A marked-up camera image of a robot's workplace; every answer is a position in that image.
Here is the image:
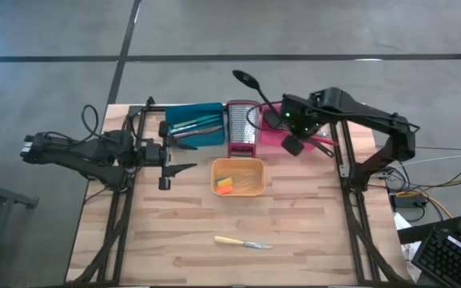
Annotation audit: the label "yellow cable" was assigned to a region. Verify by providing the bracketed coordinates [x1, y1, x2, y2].
[396, 173, 461, 219]

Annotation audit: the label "black slotted spatula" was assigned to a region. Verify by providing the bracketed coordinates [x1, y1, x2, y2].
[232, 70, 283, 121]

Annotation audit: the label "yellow plastic bin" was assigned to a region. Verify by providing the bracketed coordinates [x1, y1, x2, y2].
[210, 157, 267, 198]

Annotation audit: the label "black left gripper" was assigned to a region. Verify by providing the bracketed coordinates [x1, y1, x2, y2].
[134, 120, 198, 190]

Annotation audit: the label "red box grater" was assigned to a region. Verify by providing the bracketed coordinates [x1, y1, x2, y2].
[225, 99, 262, 158]

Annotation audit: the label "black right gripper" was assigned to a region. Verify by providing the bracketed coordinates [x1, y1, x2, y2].
[263, 110, 311, 157]

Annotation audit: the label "black keyboard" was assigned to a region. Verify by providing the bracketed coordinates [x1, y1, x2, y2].
[411, 226, 461, 288]

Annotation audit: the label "black solid spoon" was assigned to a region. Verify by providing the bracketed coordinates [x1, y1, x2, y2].
[308, 135, 335, 158]

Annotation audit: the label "pink plastic bin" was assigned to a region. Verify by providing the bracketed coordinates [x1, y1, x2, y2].
[259, 102, 323, 149]

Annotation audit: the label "cream-handled knife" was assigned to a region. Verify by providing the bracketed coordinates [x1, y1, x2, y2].
[213, 235, 274, 250]

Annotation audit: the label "black aluminium mounting frame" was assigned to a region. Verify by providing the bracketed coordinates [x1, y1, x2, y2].
[68, 95, 406, 286]

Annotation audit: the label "white cable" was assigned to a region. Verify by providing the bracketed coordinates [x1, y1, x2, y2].
[398, 153, 461, 168]

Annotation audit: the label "green-handled knife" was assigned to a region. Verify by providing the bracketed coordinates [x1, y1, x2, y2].
[172, 114, 222, 128]

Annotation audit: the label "teal patterned handle knife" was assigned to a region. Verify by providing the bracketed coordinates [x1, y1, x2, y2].
[180, 118, 222, 134]

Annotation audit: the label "teal plastic bin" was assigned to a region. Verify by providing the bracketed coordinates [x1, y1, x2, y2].
[165, 102, 226, 147]

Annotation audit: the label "white paper sheets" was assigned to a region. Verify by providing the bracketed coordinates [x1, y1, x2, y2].
[393, 211, 422, 283]

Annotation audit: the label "black power strip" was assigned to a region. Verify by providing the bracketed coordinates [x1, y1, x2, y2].
[389, 191, 430, 210]

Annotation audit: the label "black metal stand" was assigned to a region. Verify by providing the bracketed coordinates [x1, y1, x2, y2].
[0, 172, 39, 288]

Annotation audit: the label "brown-handled knife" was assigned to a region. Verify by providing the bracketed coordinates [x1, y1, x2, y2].
[173, 125, 224, 139]

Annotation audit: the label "black side desk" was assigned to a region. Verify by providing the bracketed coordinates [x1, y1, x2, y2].
[397, 215, 461, 245]

